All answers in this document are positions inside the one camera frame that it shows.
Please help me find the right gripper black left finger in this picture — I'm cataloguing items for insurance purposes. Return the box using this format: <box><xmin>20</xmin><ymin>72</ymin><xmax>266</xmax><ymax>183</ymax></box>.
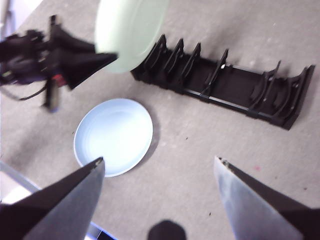
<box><xmin>0</xmin><ymin>156</ymin><xmax>106</xmax><ymax>240</ymax></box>

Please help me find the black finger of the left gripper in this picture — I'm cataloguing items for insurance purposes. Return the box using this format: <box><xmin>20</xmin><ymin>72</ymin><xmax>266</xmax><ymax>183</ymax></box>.
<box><xmin>58</xmin><ymin>26</ymin><xmax>97</xmax><ymax>53</ymax></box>
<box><xmin>61</xmin><ymin>51</ymin><xmax>118</xmax><ymax>90</ymax></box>

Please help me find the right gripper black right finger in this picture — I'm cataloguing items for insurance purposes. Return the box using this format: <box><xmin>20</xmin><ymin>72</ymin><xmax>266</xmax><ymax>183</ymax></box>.
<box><xmin>213</xmin><ymin>156</ymin><xmax>320</xmax><ymax>240</ymax></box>

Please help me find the pale green round plate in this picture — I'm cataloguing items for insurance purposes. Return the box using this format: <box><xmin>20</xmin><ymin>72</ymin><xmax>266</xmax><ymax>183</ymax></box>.
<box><xmin>94</xmin><ymin>0</ymin><xmax>169</xmax><ymax>74</ymax></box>

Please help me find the blue round plate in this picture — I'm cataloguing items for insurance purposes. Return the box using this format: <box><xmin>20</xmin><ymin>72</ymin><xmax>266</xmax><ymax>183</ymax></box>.
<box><xmin>73</xmin><ymin>98</ymin><xmax>154</xmax><ymax>178</ymax></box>

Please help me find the black plate rack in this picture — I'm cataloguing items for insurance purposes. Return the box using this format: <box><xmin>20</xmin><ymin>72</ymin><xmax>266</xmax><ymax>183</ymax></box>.
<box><xmin>130</xmin><ymin>33</ymin><xmax>316</xmax><ymax>131</ymax></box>

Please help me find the black cable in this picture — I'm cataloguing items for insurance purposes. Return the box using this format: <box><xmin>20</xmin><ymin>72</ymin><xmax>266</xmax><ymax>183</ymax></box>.
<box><xmin>0</xmin><ymin>82</ymin><xmax>48</xmax><ymax>101</ymax></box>

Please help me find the silver table edge rail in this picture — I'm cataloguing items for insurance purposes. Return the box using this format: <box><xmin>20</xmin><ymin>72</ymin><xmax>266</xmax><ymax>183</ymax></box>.
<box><xmin>0</xmin><ymin>161</ymin><xmax>116</xmax><ymax>240</ymax></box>

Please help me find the small black camera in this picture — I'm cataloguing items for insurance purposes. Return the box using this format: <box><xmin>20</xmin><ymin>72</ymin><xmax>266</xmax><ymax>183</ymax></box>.
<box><xmin>147</xmin><ymin>219</ymin><xmax>187</xmax><ymax>240</ymax></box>

